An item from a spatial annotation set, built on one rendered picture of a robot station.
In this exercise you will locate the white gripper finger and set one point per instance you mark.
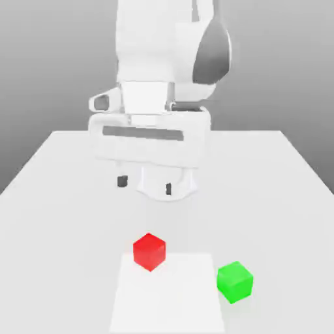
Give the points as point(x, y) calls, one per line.
point(168, 188)
point(122, 180)

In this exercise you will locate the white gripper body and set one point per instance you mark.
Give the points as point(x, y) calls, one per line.
point(146, 148)

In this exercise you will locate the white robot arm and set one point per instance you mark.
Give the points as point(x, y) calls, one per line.
point(156, 52)

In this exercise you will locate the small red cube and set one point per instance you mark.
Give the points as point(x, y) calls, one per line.
point(149, 251)

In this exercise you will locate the small green cube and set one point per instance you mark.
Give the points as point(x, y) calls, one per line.
point(234, 282)

